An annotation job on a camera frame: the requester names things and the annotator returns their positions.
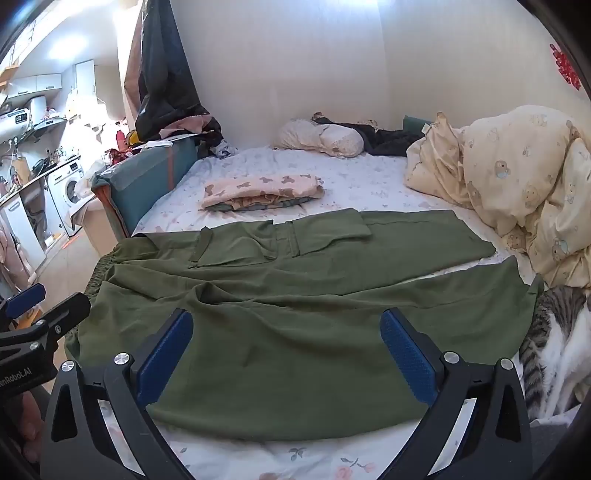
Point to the floral white bed sheet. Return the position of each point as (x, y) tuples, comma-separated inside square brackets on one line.
[(369, 184)]

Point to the teal padded bed board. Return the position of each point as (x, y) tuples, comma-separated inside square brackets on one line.
[(143, 184)]

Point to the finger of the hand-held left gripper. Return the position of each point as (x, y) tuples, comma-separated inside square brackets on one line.
[(23, 300), (69, 311)]

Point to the person's left hand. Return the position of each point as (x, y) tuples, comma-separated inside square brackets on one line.
[(30, 415)]

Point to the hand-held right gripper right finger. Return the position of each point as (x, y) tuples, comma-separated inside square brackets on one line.
[(408, 362)]

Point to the kitchen counter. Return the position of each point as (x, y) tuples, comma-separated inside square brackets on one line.
[(27, 182)]

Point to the white wall cabinet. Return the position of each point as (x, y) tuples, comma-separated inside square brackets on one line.
[(37, 83)]

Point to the white water heater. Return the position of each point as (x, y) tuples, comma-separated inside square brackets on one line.
[(14, 122)]

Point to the tabby cat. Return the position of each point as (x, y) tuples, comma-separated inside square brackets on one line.
[(554, 350)]

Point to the cream printed duvet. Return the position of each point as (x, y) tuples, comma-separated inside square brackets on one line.
[(508, 175)]

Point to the crumpled patterned cloth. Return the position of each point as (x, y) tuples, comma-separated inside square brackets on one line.
[(224, 150)]

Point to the green pants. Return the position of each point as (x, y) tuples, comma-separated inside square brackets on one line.
[(277, 323)]

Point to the folded bear print cloth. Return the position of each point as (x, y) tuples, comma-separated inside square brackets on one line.
[(258, 187)]

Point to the black hanging garment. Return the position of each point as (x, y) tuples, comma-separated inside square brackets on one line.
[(161, 69)]

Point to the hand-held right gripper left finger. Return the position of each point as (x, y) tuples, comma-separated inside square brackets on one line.
[(165, 357)]

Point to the tall white cabinet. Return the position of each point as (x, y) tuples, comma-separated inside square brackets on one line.
[(85, 87)]

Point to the teal cushion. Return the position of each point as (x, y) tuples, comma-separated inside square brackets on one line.
[(413, 124)]

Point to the red wall decoration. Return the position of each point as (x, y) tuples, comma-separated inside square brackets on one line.
[(565, 67)]

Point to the white washing machine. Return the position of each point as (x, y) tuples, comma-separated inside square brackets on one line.
[(67, 194)]

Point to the dark crumpled clothes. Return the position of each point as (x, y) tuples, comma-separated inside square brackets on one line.
[(388, 141)]

